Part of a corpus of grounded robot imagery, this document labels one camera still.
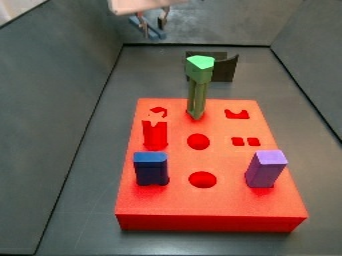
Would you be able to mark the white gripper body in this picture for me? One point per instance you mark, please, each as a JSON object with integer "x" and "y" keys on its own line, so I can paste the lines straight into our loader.
{"x": 123, "y": 7}

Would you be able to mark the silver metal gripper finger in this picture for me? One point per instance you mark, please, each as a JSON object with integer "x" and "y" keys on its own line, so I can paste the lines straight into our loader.
{"x": 142, "y": 24}

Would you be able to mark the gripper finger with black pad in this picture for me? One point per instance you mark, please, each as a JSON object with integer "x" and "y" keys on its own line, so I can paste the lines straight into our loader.
{"x": 162, "y": 18}

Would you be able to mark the light blue double-square block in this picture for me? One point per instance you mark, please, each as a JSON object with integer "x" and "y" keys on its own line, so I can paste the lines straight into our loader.
{"x": 153, "y": 32}

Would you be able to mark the red shape-sorting board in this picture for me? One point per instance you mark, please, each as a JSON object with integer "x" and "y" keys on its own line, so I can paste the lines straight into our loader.
{"x": 206, "y": 197}

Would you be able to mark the green triangular peg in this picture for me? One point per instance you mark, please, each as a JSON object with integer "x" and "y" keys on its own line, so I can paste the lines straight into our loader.
{"x": 200, "y": 67}

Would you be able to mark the black curved holder stand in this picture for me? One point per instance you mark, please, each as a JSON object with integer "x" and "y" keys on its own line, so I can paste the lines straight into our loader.
{"x": 225, "y": 64}

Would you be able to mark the red star peg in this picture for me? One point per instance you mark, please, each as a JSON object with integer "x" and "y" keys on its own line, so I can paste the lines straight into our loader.
{"x": 154, "y": 135}

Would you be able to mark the dark blue peg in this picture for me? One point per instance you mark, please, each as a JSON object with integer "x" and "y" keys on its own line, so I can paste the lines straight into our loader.
{"x": 151, "y": 168}

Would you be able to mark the purple rectangular peg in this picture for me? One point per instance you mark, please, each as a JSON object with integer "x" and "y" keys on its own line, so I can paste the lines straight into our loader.
{"x": 265, "y": 168}

